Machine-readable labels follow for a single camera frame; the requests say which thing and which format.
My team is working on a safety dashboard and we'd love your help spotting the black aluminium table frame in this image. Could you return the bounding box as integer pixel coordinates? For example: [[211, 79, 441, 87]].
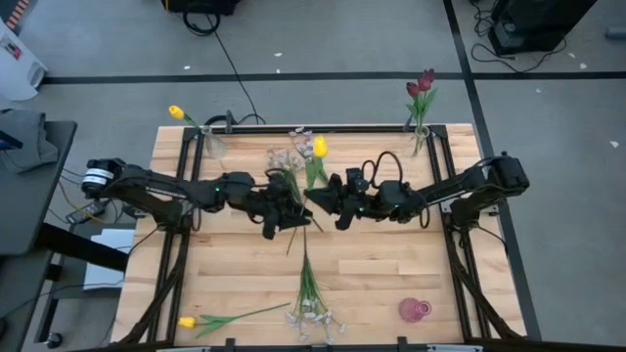
[[116, 122, 524, 352]]

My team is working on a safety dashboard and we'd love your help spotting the yellow artificial tulip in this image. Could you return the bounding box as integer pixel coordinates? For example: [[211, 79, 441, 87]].
[[286, 135, 330, 258], [168, 104, 211, 136], [178, 301, 292, 339]]

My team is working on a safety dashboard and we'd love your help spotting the clear glass vase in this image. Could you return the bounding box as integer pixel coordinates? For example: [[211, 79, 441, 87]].
[[410, 124, 432, 158], [201, 125, 229, 160]]

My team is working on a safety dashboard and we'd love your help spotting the dark grey desk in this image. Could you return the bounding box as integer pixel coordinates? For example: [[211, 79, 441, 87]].
[[0, 119, 79, 258]]

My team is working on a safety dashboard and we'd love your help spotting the grey cloth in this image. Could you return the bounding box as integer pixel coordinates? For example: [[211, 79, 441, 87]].
[[0, 108, 61, 175]]

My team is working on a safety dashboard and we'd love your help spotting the pink glass vase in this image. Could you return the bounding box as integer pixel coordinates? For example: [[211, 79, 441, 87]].
[[397, 296, 433, 325]]

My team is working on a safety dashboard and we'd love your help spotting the dark red artificial tulip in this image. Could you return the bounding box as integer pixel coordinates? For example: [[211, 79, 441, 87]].
[[404, 80, 425, 156], [415, 76, 439, 156], [423, 67, 437, 99]]

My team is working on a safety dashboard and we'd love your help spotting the black box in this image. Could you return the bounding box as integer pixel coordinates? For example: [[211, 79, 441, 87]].
[[160, 0, 244, 16]]

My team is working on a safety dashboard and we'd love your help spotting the black equipment case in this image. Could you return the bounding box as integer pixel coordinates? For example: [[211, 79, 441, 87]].
[[487, 0, 599, 57]]

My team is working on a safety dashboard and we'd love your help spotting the white artificial flower bunch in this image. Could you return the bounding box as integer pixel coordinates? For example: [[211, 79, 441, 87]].
[[285, 225, 347, 346], [288, 125, 319, 162], [266, 148, 325, 234]]

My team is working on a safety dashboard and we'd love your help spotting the black floor cable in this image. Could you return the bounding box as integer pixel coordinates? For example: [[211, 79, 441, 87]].
[[182, 10, 268, 127]]

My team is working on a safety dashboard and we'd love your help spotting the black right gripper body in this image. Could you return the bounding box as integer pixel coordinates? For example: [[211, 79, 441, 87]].
[[335, 166, 379, 232]]

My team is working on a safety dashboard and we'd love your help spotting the white paper sheet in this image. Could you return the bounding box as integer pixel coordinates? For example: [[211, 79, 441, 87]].
[[81, 227, 137, 293]]

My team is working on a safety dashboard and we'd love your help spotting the black power adapter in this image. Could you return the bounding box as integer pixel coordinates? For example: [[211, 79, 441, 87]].
[[120, 202, 148, 220], [65, 198, 108, 227]]

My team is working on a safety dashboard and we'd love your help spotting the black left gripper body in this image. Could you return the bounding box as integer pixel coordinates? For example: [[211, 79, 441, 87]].
[[247, 169, 300, 242]]

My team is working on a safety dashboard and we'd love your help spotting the white plastic container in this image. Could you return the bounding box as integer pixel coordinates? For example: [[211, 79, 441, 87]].
[[0, 19, 49, 102]]

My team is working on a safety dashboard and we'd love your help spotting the orange black striped board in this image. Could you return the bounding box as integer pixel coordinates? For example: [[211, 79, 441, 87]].
[[3, 0, 31, 31]]

